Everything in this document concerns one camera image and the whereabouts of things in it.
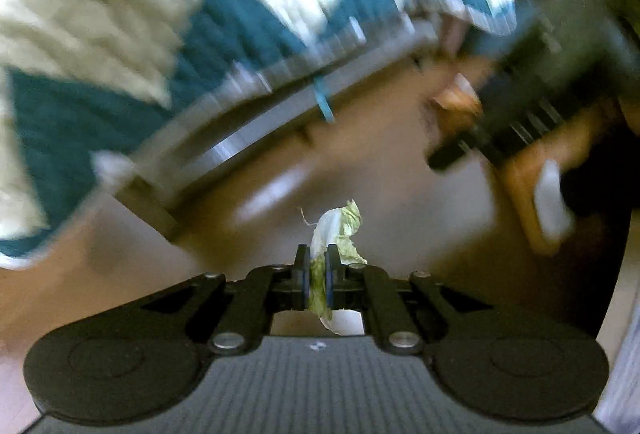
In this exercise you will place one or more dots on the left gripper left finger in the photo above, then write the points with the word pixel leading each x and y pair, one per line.
pixel 270 289

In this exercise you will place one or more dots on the metal bed frame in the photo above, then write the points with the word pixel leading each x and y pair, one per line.
pixel 205 141

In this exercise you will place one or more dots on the person's right hand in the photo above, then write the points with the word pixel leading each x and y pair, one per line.
pixel 583 169

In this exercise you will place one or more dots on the teal white zigzag blanket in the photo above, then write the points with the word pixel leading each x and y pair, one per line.
pixel 85 79

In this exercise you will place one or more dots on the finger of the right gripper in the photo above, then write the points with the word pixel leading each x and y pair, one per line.
pixel 451 151

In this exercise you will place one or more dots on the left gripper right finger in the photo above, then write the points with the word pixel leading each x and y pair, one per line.
pixel 364 300

